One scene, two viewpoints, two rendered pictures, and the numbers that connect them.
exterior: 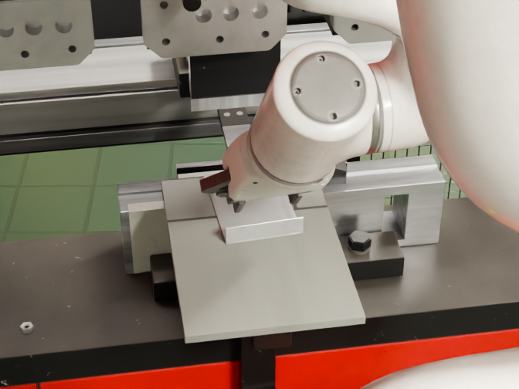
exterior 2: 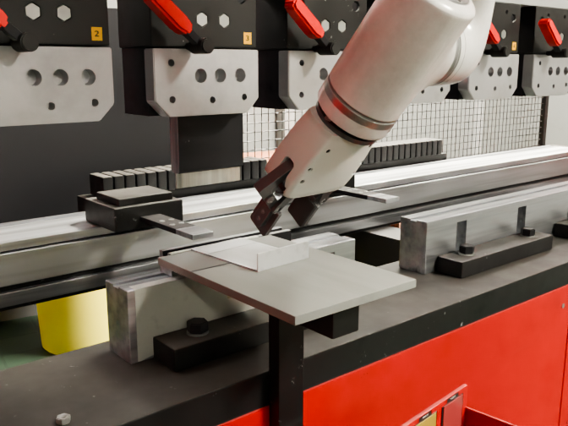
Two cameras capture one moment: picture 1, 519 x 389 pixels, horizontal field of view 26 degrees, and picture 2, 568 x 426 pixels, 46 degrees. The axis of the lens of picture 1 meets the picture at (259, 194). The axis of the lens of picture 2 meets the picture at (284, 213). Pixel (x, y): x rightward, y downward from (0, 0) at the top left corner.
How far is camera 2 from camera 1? 0.71 m
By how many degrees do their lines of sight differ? 36
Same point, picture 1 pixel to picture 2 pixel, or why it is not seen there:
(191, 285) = (259, 293)
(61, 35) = (85, 88)
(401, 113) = (467, 32)
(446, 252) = not seen: hidden behind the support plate
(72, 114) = (10, 270)
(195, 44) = (194, 103)
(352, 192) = not seen: hidden behind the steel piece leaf
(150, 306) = (174, 376)
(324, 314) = (386, 284)
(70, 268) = (71, 374)
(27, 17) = (55, 65)
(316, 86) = not seen: outside the picture
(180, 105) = (105, 252)
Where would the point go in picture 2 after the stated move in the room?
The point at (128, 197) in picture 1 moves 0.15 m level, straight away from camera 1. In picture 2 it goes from (123, 285) to (75, 259)
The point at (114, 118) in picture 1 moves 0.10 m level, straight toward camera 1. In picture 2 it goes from (49, 270) to (76, 286)
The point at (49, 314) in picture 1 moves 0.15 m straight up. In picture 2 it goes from (78, 406) to (68, 273)
